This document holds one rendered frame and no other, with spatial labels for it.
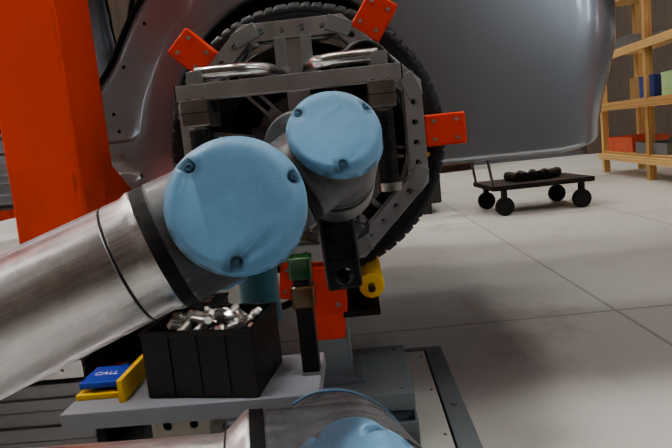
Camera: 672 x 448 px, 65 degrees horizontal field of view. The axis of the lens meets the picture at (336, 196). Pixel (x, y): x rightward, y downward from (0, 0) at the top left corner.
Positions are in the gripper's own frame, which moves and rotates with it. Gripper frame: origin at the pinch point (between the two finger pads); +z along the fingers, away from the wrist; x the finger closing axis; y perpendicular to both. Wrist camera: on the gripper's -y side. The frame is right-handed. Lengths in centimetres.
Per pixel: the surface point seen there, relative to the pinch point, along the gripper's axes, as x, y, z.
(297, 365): 9.1, -16.6, 20.7
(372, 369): -8, -18, 70
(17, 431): 81, -23, 60
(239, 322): 17.4, -9.1, 9.4
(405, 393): -14, -25, 56
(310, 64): 0.9, 36.4, 4.9
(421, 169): -21.3, 21.7, 27.5
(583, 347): -90, -19, 121
